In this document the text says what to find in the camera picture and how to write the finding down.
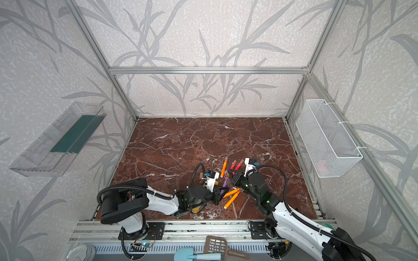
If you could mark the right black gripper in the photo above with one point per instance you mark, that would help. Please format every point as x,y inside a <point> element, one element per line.
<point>238,179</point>

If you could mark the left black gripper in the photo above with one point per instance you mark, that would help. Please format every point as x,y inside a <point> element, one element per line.
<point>216,194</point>

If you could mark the purple capped marker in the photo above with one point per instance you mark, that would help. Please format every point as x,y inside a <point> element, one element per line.
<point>225,184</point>

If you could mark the orange capped marker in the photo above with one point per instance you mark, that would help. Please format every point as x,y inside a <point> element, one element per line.
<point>231,192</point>
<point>235,195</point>

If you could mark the pink marker pen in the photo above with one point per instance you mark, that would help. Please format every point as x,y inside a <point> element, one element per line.
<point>233,164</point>

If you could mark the orange marker pen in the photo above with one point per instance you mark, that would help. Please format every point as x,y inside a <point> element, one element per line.
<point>224,167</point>

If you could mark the red marker pen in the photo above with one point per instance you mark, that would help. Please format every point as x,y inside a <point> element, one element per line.
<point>239,165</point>

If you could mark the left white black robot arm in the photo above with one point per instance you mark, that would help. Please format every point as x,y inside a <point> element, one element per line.
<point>123,204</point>

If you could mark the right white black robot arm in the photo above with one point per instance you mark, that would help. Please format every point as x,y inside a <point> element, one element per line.
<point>320,242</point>

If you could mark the yellow toy shovel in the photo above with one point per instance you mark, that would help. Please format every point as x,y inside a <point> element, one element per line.
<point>196,210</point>

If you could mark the brown toy slotted spatula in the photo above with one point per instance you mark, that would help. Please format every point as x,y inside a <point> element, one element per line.
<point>219,245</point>

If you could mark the teal toy shovel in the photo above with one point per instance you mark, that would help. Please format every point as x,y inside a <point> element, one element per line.
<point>187,254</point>

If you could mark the clear round dish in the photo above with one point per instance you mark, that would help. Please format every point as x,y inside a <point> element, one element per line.
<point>81,252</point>

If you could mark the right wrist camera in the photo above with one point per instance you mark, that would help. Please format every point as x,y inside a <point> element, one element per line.
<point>250,165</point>

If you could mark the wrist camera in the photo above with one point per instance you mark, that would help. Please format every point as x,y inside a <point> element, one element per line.
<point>211,180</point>
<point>250,165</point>

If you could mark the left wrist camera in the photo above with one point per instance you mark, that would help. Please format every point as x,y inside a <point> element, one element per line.
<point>211,180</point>

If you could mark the white wire mesh basket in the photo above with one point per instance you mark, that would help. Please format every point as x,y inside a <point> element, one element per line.
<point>331,149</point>

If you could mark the aluminium mounting rail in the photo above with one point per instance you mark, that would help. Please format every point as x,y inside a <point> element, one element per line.
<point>175,231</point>

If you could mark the clear plastic wall bin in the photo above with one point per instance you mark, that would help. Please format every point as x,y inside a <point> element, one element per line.
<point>56,149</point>

